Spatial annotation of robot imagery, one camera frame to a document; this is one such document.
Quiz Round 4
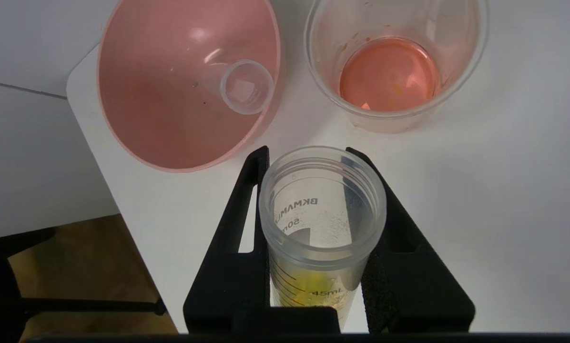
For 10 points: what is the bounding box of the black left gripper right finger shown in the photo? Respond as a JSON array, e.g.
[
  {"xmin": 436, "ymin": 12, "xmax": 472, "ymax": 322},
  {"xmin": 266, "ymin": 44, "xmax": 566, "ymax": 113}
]
[{"xmin": 344, "ymin": 146, "xmax": 477, "ymax": 334}]

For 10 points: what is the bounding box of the yellow pigment test tube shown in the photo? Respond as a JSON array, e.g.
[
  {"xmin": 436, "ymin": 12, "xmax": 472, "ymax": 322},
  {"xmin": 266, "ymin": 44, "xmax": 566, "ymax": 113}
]
[{"xmin": 258, "ymin": 145, "xmax": 387, "ymax": 334}]

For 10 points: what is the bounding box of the clear glass beaker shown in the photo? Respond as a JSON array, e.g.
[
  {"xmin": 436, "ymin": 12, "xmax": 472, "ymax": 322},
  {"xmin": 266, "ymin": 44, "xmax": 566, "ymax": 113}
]
[{"xmin": 304, "ymin": 0, "xmax": 490, "ymax": 134}]

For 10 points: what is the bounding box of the pink plastic bowl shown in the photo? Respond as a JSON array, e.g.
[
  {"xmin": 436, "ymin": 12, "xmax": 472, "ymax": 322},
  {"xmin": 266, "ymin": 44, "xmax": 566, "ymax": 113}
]
[{"xmin": 97, "ymin": 0, "xmax": 282, "ymax": 173}]

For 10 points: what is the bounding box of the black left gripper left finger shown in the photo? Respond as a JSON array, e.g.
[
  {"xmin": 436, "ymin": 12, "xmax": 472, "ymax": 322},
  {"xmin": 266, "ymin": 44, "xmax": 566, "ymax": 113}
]
[{"xmin": 183, "ymin": 145, "xmax": 272, "ymax": 334}]

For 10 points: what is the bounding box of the red pigment test tube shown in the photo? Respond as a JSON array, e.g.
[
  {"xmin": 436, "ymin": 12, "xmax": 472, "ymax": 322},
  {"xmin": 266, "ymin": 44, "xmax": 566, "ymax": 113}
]
[{"xmin": 203, "ymin": 47, "xmax": 275, "ymax": 116}]

